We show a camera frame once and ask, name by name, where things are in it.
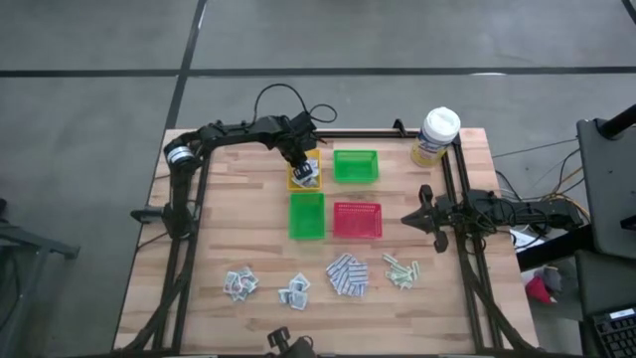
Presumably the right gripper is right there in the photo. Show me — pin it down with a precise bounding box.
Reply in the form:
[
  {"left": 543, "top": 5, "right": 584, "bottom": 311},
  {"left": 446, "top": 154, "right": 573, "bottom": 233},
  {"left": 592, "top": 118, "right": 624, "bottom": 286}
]
[{"left": 400, "top": 184, "right": 457, "bottom": 254}]

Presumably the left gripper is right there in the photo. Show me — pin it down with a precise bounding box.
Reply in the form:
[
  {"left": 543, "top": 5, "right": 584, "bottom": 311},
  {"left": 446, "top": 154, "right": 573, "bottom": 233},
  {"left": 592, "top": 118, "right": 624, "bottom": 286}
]
[{"left": 270, "top": 114, "right": 319, "bottom": 182}]

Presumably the green plastic mesh basket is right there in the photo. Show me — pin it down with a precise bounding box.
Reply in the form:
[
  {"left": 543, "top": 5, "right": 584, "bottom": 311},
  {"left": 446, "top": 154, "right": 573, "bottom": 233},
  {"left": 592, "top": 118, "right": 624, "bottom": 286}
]
[
  {"left": 332, "top": 149, "right": 381, "bottom": 185},
  {"left": 287, "top": 192, "right": 327, "bottom": 242}
]

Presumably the yellow plastic mesh basket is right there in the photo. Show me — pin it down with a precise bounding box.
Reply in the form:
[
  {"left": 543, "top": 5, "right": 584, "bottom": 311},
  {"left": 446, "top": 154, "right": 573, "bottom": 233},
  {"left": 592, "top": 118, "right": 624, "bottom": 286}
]
[{"left": 285, "top": 147, "right": 324, "bottom": 193}]

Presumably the red plastic mesh basket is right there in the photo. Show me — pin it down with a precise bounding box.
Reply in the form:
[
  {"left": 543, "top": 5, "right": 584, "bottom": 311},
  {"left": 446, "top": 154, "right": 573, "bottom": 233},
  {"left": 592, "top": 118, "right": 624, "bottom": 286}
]
[{"left": 332, "top": 201, "right": 384, "bottom": 240}]

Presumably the Lysol wipes canister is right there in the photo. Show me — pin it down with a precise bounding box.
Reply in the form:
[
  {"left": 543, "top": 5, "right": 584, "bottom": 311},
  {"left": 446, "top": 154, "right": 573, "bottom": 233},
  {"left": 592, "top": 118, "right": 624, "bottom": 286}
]
[{"left": 409, "top": 105, "right": 462, "bottom": 169}]

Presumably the white paper sheet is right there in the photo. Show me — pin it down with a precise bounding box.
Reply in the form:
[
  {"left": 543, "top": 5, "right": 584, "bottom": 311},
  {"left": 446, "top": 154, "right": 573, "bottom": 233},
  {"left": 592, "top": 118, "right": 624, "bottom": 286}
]
[{"left": 509, "top": 227, "right": 547, "bottom": 253}]

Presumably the black desk leg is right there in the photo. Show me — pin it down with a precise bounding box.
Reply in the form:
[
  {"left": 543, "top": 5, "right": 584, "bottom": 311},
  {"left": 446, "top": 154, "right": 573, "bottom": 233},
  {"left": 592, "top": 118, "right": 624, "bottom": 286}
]
[{"left": 515, "top": 224, "right": 595, "bottom": 272}]

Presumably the red cloth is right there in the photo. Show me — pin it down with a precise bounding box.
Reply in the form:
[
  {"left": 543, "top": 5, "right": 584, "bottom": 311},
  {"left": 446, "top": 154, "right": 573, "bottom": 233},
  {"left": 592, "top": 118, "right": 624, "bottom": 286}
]
[{"left": 525, "top": 275, "right": 557, "bottom": 304}]

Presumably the grey cloth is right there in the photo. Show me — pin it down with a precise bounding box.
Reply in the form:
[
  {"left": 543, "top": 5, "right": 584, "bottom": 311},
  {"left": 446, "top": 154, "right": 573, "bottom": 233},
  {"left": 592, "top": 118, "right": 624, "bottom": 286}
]
[{"left": 539, "top": 265, "right": 563, "bottom": 294}]

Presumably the dark grey panel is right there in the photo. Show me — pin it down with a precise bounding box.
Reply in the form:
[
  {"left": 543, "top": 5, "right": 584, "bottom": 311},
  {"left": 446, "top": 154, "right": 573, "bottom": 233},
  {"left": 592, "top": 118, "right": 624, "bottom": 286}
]
[{"left": 575, "top": 248, "right": 636, "bottom": 314}]

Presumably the black pole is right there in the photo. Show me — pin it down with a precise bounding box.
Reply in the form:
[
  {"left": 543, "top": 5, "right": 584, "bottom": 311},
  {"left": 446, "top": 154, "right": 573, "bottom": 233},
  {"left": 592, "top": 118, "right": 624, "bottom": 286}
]
[{"left": 597, "top": 102, "right": 636, "bottom": 139}]

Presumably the black keyboard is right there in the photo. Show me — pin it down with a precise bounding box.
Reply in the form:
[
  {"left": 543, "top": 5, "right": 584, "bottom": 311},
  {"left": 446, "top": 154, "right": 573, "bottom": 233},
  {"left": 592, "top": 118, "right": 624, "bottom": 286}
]
[{"left": 590, "top": 306, "right": 636, "bottom": 358}]

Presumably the grey metal stand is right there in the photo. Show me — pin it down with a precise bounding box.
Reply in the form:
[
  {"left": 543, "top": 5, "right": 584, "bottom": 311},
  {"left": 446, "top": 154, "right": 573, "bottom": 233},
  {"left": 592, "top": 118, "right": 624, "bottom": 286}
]
[{"left": 0, "top": 197, "right": 81, "bottom": 358}]

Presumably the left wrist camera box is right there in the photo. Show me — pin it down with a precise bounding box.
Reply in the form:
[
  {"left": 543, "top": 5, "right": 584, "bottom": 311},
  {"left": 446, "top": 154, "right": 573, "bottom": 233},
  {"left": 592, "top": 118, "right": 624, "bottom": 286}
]
[{"left": 291, "top": 111, "right": 315, "bottom": 133}]

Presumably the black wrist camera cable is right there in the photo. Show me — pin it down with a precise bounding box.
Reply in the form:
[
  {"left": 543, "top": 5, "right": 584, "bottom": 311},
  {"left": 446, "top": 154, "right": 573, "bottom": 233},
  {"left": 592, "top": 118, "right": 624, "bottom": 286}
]
[{"left": 307, "top": 102, "right": 339, "bottom": 124}]

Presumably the long black arm cable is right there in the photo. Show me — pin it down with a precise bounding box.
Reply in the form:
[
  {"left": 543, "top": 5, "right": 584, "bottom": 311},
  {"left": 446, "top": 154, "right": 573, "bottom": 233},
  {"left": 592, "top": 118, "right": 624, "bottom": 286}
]
[{"left": 251, "top": 83, "right": 310, "bottom": 125}]

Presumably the thin floor cable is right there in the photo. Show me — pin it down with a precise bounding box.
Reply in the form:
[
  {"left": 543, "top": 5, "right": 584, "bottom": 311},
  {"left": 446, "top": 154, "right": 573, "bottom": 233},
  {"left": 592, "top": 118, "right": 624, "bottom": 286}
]
[{"left": 491, "top": 137, "right": 580, "bottom": 159}]

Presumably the small black camera mount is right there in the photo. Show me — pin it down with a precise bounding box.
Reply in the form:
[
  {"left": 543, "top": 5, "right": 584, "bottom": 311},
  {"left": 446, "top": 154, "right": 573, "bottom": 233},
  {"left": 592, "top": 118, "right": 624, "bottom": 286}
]
[{"left": 266, "top": 326, "right": 317, "bottom": 358}]

